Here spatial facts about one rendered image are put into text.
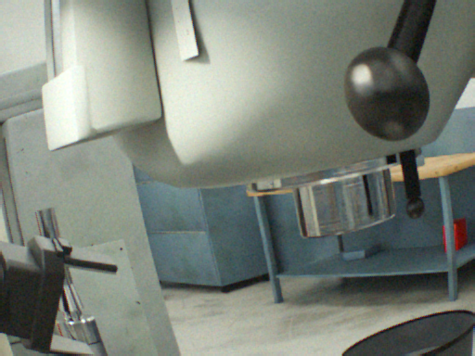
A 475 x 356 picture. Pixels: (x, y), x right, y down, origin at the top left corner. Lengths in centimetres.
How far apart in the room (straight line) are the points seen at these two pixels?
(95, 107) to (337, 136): 9
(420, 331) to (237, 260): 521
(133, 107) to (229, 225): 743
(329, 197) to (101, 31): 13
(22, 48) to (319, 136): 967
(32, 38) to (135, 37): 970
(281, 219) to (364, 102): 771
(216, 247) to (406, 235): 185
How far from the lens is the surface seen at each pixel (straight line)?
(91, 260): 75
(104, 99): 33
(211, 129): 33
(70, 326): 82
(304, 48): 31
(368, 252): 660
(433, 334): 272
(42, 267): 71
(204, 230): 771
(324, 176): 37
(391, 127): 26
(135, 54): 34
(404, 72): 26
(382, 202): 39
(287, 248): 799
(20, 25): 1003
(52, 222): 82
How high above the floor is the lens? 133
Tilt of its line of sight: 3 degrees down
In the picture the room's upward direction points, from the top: 12 degrees counter-clockwise
